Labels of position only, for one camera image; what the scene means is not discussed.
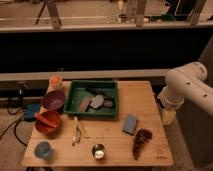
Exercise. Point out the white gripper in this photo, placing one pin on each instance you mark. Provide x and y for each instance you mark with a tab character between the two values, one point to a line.
168	116

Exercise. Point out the dark red grape bunch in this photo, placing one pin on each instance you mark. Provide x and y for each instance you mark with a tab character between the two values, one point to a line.
141	138

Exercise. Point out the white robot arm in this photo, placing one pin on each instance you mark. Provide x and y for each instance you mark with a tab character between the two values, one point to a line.
185	82

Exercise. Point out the blue sponge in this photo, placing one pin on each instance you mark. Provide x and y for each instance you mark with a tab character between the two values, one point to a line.
130	124

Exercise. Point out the black utensil in tray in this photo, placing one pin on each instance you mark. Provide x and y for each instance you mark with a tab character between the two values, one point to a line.
108	101

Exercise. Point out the green plastic tray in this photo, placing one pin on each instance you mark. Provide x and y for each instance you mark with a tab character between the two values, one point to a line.
77	92

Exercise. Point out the grey flat block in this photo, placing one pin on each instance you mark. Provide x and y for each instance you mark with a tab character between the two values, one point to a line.
97	102

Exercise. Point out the small metal cup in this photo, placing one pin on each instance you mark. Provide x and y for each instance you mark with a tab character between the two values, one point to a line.
98	151

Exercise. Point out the brown flat block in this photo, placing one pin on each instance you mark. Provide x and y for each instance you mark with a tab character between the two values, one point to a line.
84	104

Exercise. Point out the wooden tongs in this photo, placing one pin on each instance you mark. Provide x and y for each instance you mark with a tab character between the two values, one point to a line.
78	131

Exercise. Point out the purple bowl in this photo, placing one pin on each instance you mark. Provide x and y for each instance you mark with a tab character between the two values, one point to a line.
53	100

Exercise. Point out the orange bowl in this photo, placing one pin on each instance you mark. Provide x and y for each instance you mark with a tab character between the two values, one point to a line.
53	116

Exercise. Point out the orange-lidded small cup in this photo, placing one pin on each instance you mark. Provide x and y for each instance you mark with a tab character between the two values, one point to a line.
56	82

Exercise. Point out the orange carrot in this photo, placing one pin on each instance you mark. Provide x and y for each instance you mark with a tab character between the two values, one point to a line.
45	121

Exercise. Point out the blue cup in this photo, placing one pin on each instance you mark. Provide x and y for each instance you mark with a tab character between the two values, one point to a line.
43	150

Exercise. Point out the blue box on floor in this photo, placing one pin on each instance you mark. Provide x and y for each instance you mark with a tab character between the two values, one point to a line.
30	110

